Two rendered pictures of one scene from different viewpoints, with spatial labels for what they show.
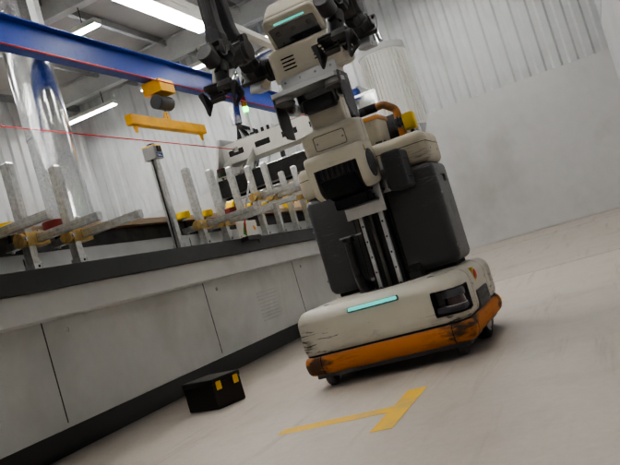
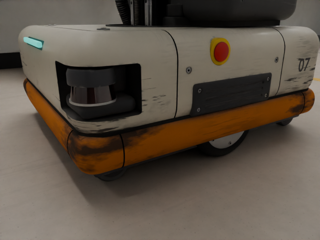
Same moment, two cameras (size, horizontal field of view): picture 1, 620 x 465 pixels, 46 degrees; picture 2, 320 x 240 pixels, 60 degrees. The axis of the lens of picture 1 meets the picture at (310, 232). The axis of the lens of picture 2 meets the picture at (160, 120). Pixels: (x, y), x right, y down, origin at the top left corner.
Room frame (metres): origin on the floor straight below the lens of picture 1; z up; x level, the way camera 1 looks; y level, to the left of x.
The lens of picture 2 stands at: (2.17, -0.74, 0.30)
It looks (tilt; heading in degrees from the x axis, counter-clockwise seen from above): 20 degrees down; 35
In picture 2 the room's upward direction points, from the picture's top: straight up
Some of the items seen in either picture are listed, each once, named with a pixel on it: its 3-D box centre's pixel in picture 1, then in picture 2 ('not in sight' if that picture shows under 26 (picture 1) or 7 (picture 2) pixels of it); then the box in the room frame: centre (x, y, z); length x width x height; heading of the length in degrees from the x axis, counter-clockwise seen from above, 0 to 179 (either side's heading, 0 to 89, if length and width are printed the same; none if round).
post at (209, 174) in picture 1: (220, 210); not in sight; (4.04, 0.44, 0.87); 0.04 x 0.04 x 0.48; 69
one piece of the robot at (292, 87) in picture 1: (314, 99); not in sight; (2.57, -0.15, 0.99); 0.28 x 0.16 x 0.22; 68
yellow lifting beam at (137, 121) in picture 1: (169, 124); not in sight; (9.04, 1.30, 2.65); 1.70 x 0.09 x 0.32; 159
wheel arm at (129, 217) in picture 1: (96, 230); not in sight; (2.89, 0.80, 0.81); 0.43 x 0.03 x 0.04; 69
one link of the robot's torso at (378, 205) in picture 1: (366, 178); not in sight; (2.66, -0.25, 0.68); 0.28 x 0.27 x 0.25; 68
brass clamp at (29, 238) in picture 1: (31, 239); not in sight; (2.67, 0.98, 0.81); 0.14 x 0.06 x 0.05; 159
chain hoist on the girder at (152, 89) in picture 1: (161, 101); not in sight; (9.04, 1.30, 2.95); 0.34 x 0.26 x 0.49; 159
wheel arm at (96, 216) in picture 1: (53, 233); not in sight; (2.65, 0.89, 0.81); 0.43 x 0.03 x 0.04; 69
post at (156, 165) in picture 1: (167, 204); not in sight; (3.57, 0.63, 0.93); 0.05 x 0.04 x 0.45; 159
